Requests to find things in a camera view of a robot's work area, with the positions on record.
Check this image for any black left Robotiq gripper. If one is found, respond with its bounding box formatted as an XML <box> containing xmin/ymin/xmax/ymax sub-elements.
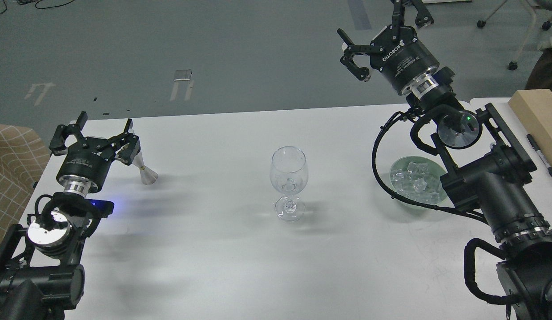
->
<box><xmin>49</xmin><ymin>111</ymin><xmax>141</xmax><ymax>196</ymax></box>

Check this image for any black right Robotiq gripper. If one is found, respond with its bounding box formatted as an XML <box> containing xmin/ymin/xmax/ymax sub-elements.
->
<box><xmin>337</xmin><ymin>0</ymin><xmax>441</xmax><ymax>96</ymax></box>

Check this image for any steel double jigger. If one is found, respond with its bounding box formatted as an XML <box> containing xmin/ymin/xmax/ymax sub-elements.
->
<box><xmin>132</xmin><ymin>150</ymin><xmax>158</xmax><ymax>185</ymax></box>

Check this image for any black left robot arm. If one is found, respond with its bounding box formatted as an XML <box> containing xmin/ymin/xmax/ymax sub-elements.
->
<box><xmin>0</xmin><ymin>112</ymin><xmax>141</xmax><ymax>320</ymax></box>

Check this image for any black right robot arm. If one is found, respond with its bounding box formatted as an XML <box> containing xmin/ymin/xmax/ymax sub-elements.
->
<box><xmin>337</xmin><ymin>0</ymin><xmax>552</xmax><ymax>320</ymax></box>

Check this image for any green bowl of ice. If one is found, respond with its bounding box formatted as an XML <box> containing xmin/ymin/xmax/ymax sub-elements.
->
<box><xmin>389</xmin><ymin>156</ymin><xmax>448</xmax><ymax>205</ymax></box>

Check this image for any clear wine glass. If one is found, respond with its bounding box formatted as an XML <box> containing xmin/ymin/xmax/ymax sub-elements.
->
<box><xmin>270</xmin><ymin>146</ymin><xmax>309</xmax><ymax>222</ymax></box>

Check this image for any beige checked cloth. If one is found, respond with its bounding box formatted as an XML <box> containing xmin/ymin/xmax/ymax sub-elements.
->
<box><xmin>0</xmin><ymin>124</ymin><xmax>50</xmax><ymax>243</ymax></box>

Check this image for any office chair base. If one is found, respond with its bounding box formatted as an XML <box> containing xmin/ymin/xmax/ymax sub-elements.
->
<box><xmin>501</xmin><ymin>0</ymin><xmax>552</xmax><ymax>71</ymax></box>

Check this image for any black marker pen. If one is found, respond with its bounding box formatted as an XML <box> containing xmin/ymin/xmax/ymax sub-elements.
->
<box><xmin>526</xmin><ymin>134</ymin><xmax>552</xmax><ymax>177</ymax></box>

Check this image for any black floor cable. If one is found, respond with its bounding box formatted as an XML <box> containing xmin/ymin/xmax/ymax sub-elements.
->
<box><xmin>0</xmin><ymin>0</ymin><xmax>76</xmax><ymax>19</ymax></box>

